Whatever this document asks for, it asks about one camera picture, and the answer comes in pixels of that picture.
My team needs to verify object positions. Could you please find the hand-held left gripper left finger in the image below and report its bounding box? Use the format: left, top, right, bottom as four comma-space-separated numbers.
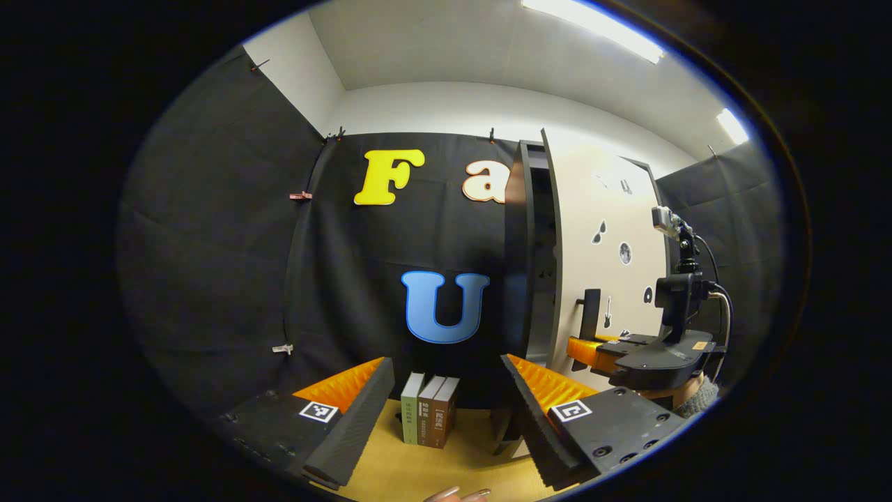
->
216, 357, 396, 491

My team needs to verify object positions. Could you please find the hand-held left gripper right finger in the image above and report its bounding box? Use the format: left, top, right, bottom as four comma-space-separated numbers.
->
500, 353, 688, 491

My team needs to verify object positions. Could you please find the black cabinet door handle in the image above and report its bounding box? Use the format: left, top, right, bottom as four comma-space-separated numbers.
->
576, 289, 602, 372

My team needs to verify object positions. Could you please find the green book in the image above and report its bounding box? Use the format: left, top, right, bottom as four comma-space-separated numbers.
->
401, 372, 426, 446

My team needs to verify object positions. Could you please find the grey book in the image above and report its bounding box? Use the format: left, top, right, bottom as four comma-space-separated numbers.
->
417, 375, 447, 448

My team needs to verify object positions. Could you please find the brown book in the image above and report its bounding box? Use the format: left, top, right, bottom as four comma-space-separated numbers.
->
432, 377, 461, 449

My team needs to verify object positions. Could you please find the short ceiling light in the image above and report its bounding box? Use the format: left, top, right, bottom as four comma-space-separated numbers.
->
717, 107, 751, 146

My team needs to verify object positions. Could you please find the black backdrop cloth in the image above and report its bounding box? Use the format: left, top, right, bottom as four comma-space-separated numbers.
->
118, 45, 785, 419

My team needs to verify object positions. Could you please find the long ceiling light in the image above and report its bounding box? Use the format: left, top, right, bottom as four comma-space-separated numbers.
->
521, 0, 667, 65

